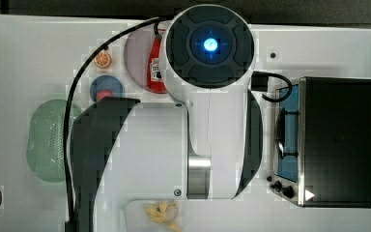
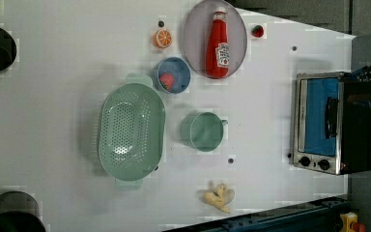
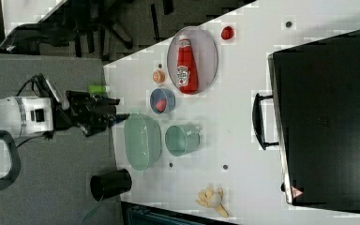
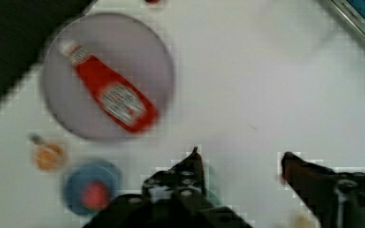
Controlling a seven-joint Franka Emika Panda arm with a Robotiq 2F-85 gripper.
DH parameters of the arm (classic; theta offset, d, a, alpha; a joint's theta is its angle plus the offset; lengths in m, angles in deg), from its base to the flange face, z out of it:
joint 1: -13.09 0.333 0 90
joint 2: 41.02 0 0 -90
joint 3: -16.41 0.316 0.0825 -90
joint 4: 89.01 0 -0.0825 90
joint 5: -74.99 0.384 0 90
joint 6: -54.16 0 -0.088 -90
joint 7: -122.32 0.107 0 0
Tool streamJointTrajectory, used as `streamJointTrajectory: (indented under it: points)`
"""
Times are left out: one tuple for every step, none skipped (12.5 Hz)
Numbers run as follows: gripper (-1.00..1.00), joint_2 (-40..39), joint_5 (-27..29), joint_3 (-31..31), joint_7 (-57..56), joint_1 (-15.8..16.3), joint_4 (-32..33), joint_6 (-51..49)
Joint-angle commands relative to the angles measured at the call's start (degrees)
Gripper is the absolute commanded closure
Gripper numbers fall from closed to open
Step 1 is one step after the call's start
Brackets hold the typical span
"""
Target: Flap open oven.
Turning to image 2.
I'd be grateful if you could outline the black silver toaster oven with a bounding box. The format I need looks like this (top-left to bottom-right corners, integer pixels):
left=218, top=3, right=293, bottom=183
left=292, top=72, right=371, bottom=175

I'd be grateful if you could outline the small red strawberry toy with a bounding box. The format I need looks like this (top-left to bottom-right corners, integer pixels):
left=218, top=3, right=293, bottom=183
left=251, top=25, right=265, bottom=38

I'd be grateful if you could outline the yellow red clamp object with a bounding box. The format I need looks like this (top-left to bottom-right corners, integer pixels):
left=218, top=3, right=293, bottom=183
left=340, top=212, right=366, bottom=232

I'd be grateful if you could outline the red ketchup bottle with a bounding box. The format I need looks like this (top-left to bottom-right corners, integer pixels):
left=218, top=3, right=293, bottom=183
left=205, top=7, right=230, bottom=79

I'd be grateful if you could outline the green plastic cup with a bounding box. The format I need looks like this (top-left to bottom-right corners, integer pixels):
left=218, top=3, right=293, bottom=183
left=180, top=112, right=228, bottom=152

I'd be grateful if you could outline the grey oval plate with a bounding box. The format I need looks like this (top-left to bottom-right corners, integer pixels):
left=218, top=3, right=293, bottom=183
left=183, top=0, right=247, bottom=77

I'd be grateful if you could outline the blue bowl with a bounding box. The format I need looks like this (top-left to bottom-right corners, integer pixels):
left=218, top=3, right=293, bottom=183
left=152, top=57, right=190, bottom=94

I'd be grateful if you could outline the red toy strawberry in bowl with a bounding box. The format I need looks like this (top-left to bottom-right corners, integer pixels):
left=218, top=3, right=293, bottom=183
left=159, top=72, right=175, bottom=91

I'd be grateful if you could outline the orange slice toy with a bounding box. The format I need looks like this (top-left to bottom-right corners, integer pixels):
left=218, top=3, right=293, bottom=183
left=153, top=29, right=172, bottom=48

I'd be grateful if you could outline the green plastic colander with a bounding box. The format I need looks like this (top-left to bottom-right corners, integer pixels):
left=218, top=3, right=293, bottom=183
left=97, top=73, right=165, bottom=190

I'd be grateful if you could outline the black cylinder lower left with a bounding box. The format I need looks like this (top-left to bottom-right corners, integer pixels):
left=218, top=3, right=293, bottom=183
left=0, top=190, right=46, bottom=232

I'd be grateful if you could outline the blue metal table frame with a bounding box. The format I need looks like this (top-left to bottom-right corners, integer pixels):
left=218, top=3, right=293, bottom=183
left=166, top=197, right=350, bottom=232

